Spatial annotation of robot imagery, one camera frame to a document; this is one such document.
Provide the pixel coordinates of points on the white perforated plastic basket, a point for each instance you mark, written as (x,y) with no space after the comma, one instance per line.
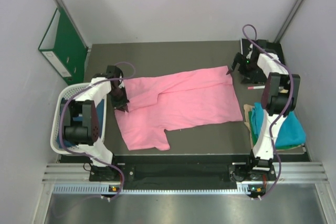
(65,94)

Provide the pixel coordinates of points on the green folded towel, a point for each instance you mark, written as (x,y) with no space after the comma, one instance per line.
(253,124)

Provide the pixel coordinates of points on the turquoise folded towel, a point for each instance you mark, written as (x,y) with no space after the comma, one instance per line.
(291,129)

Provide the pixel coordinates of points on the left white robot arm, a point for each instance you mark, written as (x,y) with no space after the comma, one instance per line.
(100,156)

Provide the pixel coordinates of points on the pink marker pen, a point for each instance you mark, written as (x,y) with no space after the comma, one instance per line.
(255,87)

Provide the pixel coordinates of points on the green lever arch binder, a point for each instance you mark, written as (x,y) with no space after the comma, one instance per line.
(62,47)

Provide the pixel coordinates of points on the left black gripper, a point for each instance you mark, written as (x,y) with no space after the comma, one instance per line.
(122,104)

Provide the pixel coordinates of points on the aluminium extrusion rail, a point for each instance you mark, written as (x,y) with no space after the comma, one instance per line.
(291,173)

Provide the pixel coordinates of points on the pink towel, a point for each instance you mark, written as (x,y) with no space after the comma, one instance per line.
(174,102)

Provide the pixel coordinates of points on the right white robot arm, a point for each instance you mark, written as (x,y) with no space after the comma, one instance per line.
(278,99)

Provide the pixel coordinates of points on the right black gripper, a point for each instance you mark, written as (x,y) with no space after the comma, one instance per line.
(249,77)

